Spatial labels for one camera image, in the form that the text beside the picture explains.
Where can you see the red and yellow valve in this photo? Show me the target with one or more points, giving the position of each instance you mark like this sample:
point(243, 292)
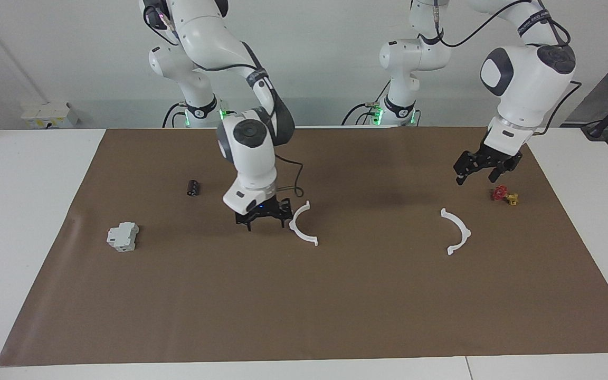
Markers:
point(501, 193)

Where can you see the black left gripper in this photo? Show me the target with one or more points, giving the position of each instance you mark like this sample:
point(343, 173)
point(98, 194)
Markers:
point(488, 158)

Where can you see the grey circuit breaker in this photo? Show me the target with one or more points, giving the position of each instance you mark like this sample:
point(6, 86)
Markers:
point(122, 236)

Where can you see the white wall socket box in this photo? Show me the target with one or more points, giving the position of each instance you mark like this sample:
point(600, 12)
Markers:
point(48, 115)

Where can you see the black cylindrical capacitor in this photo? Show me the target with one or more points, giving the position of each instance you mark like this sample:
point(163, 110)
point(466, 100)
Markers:
point(193, 188)

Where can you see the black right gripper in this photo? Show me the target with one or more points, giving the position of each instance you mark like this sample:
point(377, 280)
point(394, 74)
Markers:
point(267, 208)

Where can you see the brown paper mat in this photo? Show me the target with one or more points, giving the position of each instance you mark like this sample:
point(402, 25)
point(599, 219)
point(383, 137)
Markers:
point(304, 306)

